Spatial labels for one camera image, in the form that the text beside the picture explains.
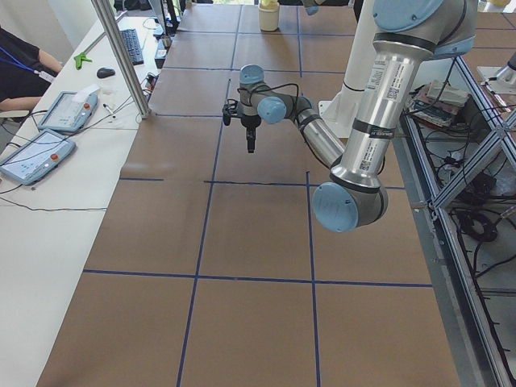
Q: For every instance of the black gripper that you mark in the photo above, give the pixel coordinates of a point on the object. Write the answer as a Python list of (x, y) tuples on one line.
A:
[(248, 122)]

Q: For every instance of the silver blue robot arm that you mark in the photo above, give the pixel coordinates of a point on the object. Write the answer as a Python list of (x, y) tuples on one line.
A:
[(406, 34), (259, 102)]

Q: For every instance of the white lidded container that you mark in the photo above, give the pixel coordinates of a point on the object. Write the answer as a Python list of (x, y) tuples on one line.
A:
[(268, 15)]

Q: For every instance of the black marker pen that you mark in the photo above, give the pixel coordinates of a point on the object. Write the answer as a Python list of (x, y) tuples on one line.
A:
[(108, 108)]

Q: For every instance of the black keyboard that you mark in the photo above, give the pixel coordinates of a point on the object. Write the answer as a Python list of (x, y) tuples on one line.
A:
[(131, 43)]

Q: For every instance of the black computer mouse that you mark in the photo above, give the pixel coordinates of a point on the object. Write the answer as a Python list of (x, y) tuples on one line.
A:
[(105, 72)]

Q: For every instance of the teach pendant far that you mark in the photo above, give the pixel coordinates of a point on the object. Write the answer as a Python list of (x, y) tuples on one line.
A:
[(69, 113)]

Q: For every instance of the teach pendant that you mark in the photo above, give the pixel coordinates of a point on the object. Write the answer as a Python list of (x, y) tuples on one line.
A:
[(69, 113), (38, 157)]

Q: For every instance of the green clamp tool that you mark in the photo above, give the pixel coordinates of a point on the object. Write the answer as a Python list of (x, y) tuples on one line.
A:
[(80, 59)]

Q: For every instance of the stack of books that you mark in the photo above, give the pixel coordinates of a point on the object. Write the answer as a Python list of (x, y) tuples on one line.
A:
[(436, 106)]

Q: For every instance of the teach pendant near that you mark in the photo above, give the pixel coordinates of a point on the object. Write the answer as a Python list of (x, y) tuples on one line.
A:
[(38, 157)]

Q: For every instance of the seated person in black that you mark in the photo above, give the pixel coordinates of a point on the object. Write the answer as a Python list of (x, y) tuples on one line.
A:
[(26, 73)]

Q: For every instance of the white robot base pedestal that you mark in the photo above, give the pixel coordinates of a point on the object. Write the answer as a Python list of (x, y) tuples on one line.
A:
[(339, 113)]

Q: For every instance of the aluminium frame post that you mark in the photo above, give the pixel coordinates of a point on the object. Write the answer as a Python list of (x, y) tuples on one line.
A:
[(106, 17)]

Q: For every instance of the aluminium frame rack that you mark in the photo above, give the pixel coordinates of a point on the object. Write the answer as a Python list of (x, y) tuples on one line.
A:
[(461, 178)]

